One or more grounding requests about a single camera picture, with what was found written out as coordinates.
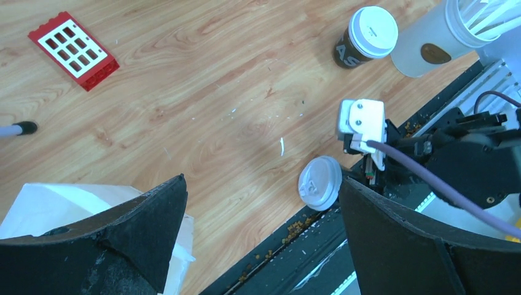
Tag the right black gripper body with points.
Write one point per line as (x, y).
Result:
(379, 172)

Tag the dark brown plastic cup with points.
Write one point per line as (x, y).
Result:
(346, 55)

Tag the white straw holder cup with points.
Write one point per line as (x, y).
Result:
(436, 38)

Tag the red toy block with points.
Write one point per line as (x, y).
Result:
(74, 50)

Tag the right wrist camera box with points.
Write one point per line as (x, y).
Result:
(364, 120)

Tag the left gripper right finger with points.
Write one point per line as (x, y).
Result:
(397, 250)

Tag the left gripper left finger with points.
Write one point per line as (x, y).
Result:
(123, 250)

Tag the white paper bakery bag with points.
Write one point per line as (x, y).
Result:
(41, 207)

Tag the wrapped white straws bundle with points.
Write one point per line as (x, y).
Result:
(490, 19)

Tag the white plastic cup lid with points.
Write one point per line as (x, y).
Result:
(373, 32)

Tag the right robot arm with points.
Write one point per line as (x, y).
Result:
(478, 155)

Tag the tripod stand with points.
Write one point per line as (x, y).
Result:
(18, 129)

